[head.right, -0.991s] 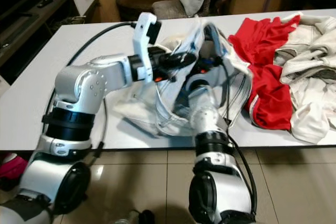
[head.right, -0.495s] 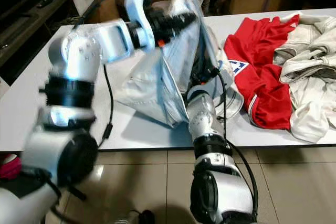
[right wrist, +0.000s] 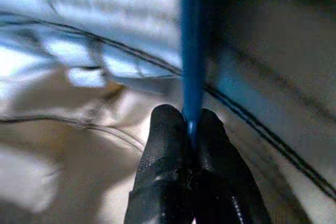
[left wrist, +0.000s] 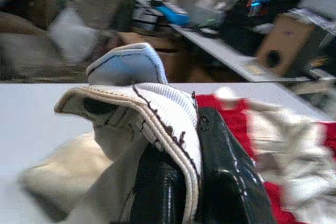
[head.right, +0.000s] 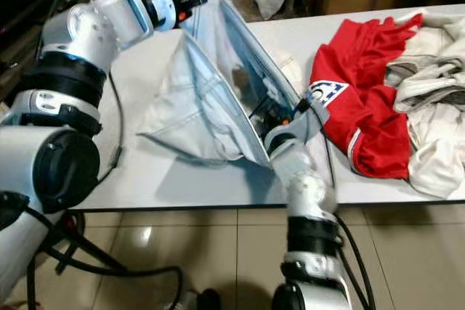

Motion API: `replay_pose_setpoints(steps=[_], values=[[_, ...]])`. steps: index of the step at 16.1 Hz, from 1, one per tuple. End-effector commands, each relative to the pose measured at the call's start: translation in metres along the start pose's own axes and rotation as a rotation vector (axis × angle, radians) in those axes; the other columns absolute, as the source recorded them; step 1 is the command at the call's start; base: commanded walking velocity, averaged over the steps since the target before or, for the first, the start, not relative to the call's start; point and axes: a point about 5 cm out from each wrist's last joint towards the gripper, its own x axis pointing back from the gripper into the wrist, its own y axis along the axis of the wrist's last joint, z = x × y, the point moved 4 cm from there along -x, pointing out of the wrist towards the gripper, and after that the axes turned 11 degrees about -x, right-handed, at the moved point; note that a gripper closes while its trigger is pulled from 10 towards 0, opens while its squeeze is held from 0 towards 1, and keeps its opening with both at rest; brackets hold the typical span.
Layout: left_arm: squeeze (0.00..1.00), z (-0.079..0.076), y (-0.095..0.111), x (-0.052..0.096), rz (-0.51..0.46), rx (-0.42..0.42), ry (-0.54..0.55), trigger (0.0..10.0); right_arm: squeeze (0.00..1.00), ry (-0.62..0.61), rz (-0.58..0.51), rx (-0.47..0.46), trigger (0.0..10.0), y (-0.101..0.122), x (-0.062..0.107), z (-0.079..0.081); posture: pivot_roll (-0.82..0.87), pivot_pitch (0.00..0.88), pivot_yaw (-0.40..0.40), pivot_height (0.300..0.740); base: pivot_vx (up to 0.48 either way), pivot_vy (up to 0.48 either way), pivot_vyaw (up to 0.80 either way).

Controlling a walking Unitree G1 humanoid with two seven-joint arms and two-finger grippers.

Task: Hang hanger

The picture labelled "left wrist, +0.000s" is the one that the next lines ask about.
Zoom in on brown armchair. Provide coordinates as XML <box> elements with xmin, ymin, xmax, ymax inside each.
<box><xmin>0</xmin><ymin>0</ymin><xmax>127</xmax><ymax>78</ymax></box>

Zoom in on white denim jeans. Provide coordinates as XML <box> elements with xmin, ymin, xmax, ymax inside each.
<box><xmin>17</xmin><ymin>42</ymin><xmax>204</xmax><ymax>224</ymax></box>

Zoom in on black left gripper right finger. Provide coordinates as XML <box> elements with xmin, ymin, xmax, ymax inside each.
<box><xmin>196</xmin><ymin>106</ymin><xmax>277</xmax><ymax>224</ymax></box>

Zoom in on cardboard box with round hole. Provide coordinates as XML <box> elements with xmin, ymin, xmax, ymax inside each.
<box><xmin>256</xmin><ymin>13</ymin><xmax>317</xmax><ymax>77</ymax></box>

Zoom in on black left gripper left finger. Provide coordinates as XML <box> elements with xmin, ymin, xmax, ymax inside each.
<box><xmin>131</xmin><ymin>142</ymin><xmax>192</xmax><ymax>224</ymax></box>

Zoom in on red shirt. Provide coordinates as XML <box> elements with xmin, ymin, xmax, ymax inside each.
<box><xmin>195</xmin><ymin>94</ymin><xmax>336</xmax><ymax>224</ymax></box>

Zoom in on grey desk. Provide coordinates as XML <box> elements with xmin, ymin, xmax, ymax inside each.
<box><xmin>167</xmin><ymin>22</ymin><xmax>316</xmax><ymax>83</ymax></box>

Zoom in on cream white garment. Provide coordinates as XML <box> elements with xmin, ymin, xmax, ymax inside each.
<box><xmin>245</xmin><ymin>99</ymin><xmax>336</xmax><ymax>210</ymax></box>

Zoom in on bright blue box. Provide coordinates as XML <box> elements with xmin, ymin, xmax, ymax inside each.
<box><xmin>156</xmin><ymin>4</ymin><xmax>191</xmax><ymax>26</ymax></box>

